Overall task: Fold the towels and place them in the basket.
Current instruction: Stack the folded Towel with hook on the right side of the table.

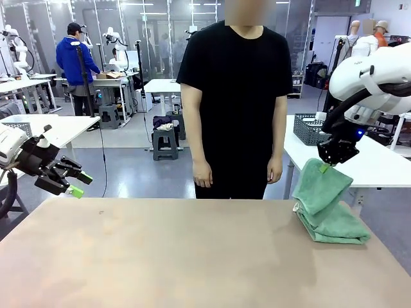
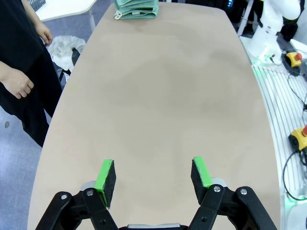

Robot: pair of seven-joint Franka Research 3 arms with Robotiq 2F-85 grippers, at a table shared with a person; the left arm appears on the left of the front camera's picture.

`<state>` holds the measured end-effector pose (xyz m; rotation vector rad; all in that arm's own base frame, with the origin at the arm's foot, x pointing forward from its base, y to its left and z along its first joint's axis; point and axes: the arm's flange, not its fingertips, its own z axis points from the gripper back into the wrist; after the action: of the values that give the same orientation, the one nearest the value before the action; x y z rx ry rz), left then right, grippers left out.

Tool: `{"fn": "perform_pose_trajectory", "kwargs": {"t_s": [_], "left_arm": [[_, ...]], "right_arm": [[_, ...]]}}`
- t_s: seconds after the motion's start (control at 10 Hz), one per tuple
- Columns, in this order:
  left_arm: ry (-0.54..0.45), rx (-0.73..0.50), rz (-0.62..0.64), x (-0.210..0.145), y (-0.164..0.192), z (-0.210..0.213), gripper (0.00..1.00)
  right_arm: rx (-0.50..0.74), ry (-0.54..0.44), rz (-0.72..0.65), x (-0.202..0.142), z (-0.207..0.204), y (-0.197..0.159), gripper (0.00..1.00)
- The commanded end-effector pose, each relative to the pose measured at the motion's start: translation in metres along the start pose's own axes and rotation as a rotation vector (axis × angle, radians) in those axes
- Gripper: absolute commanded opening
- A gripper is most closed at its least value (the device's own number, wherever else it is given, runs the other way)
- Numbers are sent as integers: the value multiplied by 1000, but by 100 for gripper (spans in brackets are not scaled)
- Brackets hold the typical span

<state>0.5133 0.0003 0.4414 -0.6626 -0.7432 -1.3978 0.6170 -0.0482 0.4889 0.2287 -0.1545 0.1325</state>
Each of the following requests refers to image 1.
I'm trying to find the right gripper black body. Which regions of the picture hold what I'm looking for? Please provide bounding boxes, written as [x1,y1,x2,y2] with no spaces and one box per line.
[316,123,365,167]

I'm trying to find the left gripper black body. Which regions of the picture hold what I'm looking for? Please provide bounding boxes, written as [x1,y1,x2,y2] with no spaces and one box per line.
[18,137,61,177]

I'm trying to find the grey plastic basket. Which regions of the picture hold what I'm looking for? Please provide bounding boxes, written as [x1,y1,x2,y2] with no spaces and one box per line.
[293,113,333,147]
[9,122,34,137]

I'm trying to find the person's right forearm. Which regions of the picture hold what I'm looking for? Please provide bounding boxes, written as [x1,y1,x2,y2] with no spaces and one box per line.
[188,124,210,164]

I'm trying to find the person's left forearm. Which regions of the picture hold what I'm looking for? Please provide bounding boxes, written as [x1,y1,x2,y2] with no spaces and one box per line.
[268,123,287,161]

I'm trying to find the person's left hand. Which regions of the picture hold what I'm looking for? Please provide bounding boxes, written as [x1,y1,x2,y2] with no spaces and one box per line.
[266,157,284,185]

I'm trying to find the person's right hand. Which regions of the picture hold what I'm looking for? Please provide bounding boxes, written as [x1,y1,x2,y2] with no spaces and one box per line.
[192,160,214,189]

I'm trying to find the black utility cart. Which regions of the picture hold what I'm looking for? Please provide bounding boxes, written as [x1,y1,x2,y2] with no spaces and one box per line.
[365,112,406,147]

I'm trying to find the grey step stool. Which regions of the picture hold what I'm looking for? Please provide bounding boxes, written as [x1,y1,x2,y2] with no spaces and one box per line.
[98,103,122,130]
[166,110,187,141]
[152,127,180,162]

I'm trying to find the long white desk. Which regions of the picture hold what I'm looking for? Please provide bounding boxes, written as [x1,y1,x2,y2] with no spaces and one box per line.
[0,78,62,115]

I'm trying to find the wooden shoe shelf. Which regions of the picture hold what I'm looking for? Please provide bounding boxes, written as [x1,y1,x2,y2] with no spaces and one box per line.
[290,74,305,99]

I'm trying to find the black suitcase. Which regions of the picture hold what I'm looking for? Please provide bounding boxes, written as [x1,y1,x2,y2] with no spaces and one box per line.
[304,62,331,89]

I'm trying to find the cardboard box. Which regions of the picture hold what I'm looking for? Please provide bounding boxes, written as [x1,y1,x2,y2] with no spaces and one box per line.
[95,71,125,80]

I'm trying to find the pile of dark clothes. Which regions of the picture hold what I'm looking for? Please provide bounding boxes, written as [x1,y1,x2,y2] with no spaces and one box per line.
[152,115,175,132]

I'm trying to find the person in blue hoodie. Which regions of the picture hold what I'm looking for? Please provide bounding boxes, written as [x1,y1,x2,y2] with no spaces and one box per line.
[56,22,101,117]

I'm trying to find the mannequin in orange trousers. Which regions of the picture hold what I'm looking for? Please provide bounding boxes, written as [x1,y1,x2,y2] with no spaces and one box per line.
[351,19,380,59]

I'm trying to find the person in black t-shirt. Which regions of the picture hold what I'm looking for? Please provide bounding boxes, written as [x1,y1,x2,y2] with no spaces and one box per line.
[176,0,293,200]

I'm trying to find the small white desk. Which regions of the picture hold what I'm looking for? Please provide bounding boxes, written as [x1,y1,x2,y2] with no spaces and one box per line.
[143,78,183,152]

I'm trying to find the black tripod pole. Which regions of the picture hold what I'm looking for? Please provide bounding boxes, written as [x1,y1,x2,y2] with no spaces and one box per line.
[71,40,96,118]

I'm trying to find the mannequin with beige hat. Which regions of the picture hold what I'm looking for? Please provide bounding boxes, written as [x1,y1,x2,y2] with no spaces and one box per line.
[374,19,391,46]

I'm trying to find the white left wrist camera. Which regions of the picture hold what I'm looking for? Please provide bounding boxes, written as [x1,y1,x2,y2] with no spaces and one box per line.
[35,124,53,149]

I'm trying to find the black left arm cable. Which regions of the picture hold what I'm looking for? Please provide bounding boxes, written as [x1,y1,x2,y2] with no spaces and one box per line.
[0,166,19,221]

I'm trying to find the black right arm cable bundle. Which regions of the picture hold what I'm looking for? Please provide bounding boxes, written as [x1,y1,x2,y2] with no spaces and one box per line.
[320,81,411,137]

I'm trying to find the white metal-frame desk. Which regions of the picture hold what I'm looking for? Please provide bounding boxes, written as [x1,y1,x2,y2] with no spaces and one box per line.
[92,76,133,124]

